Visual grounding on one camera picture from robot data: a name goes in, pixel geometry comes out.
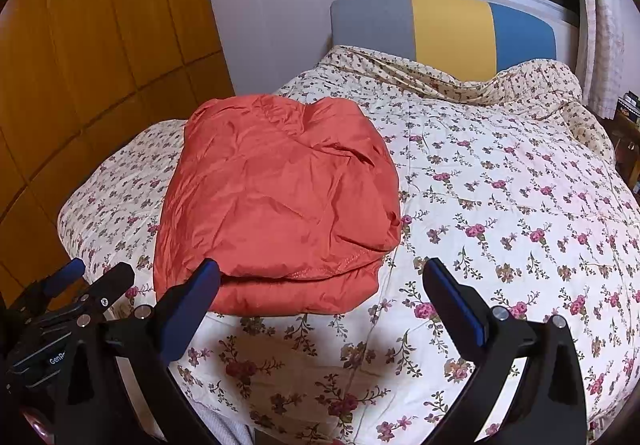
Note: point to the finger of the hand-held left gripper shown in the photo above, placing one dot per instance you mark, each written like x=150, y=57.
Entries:
x=112, y=282
x=65, y=273

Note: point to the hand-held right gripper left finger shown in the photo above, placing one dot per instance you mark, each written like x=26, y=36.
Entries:
x=195, y=295

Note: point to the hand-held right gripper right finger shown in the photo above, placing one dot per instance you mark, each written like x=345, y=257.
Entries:
x=457, y=297

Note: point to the orange puffer jacket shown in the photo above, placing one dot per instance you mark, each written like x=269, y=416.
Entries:
x=270, y=195

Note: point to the floral quilt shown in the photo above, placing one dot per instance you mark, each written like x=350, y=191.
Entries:
x=500, y=205

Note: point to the person's light striped clothing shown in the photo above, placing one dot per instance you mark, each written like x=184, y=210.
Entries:
x=222, y=425

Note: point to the wooden desk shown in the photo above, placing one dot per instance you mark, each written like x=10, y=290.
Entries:
x=627, y=150

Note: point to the wooden wardrobe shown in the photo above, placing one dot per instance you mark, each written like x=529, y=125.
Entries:
x=100, y=50

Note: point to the dark box with items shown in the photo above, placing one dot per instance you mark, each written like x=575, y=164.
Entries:
x=629, y=104

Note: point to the grey yellow blue headboard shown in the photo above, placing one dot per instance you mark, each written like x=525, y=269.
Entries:
x=450, y=30

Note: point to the patterned curtain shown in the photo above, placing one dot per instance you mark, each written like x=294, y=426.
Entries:
x=602, y=35

